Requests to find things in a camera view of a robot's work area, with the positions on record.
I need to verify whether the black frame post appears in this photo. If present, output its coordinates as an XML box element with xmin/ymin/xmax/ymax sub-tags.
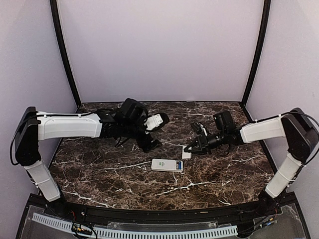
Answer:
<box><xmin>49</xmin><ymin>0</ymin><xmax>82</xmax><ymax>107</ymax></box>
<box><xmin>241</xmin><ymin>0</ymin><xmax>271</xmax><ymax>107</ymax></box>

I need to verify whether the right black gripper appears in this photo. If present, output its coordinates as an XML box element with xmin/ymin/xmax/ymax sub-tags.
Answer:
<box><xmin>184</xmin><ymin>129</ymin><xmax>227</xmax><ymax>155</ymax></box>

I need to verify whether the white slotted cable duct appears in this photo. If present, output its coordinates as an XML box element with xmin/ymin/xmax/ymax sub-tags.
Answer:
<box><xmin>32</xmin><ymin>213</ymin><xmax>238</xmax><ymax>239</ymax></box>

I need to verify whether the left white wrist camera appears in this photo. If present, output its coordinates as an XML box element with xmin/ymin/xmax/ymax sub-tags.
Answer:
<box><xmin>144</xmin><ymin>113</ymin><xmax>169</xmax><ymax>131</ymax></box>

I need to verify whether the black front rail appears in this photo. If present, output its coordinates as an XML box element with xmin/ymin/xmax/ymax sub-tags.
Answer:
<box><xmin>24</xmin><ymin>191</ymin><xmax>300</xmax><ymax>226</ymax></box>

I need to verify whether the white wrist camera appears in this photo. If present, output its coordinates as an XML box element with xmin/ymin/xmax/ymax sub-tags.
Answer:
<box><xmin>144</xmin><ymin>113</ymin><xmax>169</xmax><ymax>131</ymax></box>
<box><xmin>190</xmin><ymin>122</ymin><xmax>209</xmax><ymax>136</ymax></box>

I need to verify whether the white battery cover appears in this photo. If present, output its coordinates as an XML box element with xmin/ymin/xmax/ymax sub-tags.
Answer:
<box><xmin>181</xmin><ymin>145</ymin><xmax>192</xmax><ymax>160</ymax></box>

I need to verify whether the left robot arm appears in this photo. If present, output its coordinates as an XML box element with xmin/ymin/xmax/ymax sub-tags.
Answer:
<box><xmin>9</xmin><ymin>98</ymin><xmax>169</xmax><ymax>217</ymax></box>

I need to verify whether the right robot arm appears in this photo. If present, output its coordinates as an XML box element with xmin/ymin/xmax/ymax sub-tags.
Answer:
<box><xmin>184</xmin><ymin>108</ymin><xmax>319</xmax><ymax>216</ymax></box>

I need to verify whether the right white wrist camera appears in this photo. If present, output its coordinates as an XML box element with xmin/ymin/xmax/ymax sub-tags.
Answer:
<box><xmin>190</xmin><ymin>122</ymin><xmax>209</xmax><ymax>136</ymax></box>

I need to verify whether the white remote control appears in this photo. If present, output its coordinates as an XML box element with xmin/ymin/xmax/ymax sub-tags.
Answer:
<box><xmin>151</xmin><ymin>159</ymin><xmax>183</xmax><ymax>172</ymax></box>

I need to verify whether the left black frame post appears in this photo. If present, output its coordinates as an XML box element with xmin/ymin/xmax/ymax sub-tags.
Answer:
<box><xmin>49</xmin><ymin>0</ymin><xmax>82</xmax><ymax>107</ymax></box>

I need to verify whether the right black frame post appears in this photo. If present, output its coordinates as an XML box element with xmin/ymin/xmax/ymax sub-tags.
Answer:
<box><xmin>241</xmin><ymin>0</ymin><xmax>271</xmax><ymax>107</ymax></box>

